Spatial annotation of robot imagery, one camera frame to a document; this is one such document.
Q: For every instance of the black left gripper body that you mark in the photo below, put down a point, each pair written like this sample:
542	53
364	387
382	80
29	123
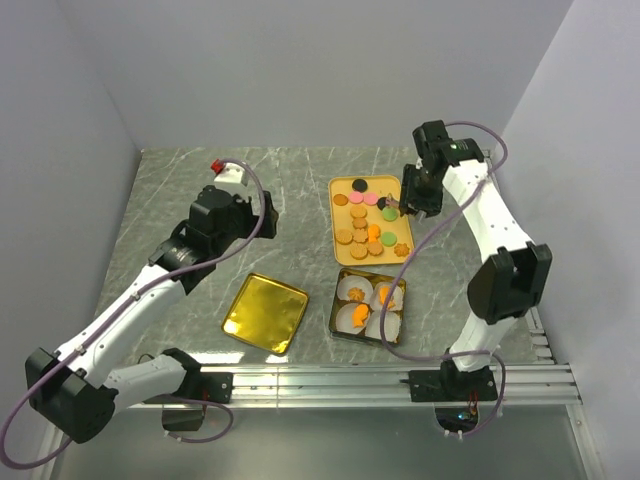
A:
265	228

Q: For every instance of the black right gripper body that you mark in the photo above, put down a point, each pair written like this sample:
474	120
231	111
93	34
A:
420	192

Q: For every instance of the metal serving tongs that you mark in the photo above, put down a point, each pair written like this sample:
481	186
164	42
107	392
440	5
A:
396	203

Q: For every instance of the gold tin lid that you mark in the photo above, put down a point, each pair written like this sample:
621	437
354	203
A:
266	314

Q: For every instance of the orange fish cookie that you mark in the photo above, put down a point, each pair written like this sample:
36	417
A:
360	316
386	296
373	233

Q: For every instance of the orange swirl cookie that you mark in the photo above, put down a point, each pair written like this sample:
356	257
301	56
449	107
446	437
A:
356	294

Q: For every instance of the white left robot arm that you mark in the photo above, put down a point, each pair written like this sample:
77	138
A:
79	388

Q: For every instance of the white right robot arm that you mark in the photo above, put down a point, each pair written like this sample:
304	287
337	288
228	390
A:
514	268

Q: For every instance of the green macaron cookie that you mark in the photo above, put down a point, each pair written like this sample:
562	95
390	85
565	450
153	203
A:
388	239
390	214

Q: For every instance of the black sandwich cookie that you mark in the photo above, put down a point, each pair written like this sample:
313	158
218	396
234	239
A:
385	202
360	185

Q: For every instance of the pink macaron cookie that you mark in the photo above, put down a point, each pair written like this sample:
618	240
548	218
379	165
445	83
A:
370	199
356	197

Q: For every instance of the tan flower cookie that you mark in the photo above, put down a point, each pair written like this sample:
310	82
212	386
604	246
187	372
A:
401	250

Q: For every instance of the yellow cookie tray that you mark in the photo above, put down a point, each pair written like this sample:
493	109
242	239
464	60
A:
341	219

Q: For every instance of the round biscuit sandwich cookie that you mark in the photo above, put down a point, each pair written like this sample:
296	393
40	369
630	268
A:
343	236
358	251
358	211

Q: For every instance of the brown oval cookie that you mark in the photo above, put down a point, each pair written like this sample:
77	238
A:
359	223

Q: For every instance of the brown round cookie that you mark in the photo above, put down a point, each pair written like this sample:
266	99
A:
375	248

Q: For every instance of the orange flower cookie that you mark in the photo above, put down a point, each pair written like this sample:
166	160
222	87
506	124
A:
360	235

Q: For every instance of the white paper cup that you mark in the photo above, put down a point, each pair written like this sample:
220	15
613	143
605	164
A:
398	297
343	322
350	281
392	326

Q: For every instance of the black gold cookie tin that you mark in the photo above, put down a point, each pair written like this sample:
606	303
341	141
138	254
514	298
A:
374	278

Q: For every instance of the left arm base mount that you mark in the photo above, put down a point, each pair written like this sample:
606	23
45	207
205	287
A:
209	386

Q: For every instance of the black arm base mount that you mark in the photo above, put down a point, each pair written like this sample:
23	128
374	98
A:
438	386

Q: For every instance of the aluminium table rail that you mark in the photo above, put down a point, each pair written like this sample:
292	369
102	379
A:
380	386

